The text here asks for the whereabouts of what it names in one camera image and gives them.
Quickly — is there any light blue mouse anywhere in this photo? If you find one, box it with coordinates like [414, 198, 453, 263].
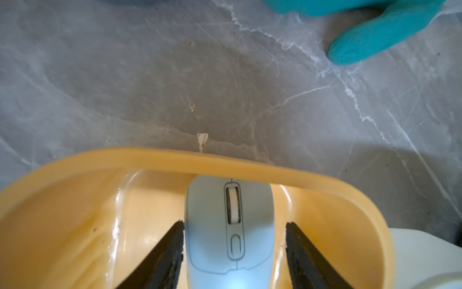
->
[185, 175, 276, 289]

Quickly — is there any green rubber glove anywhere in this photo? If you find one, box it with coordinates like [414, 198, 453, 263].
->
[264, 0, 462, 65]

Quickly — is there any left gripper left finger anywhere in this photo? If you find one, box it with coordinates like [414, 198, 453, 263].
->
[118, 220, 184, 289]

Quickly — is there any white storage box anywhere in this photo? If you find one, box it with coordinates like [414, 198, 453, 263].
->
[391, 228, 462, 289]

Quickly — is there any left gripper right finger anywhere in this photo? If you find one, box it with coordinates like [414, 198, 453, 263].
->
[286, 222, 351, 289]

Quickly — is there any yellow storage box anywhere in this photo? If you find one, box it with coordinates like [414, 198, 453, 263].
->
[1, 148, 395, 289]

